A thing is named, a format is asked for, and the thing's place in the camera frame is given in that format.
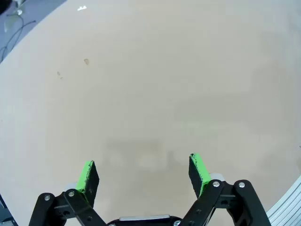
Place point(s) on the aluminium profile rail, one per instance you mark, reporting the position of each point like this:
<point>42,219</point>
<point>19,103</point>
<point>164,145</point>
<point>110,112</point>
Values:
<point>287,204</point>

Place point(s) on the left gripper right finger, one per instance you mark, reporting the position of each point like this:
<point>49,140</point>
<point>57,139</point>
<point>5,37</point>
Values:
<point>200,174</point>

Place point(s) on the small white tape scrap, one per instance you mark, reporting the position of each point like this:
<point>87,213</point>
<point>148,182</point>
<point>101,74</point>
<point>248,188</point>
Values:
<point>81,8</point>

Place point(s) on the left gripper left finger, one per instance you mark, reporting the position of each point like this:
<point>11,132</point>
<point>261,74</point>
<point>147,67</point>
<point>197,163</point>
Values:
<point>90,179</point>

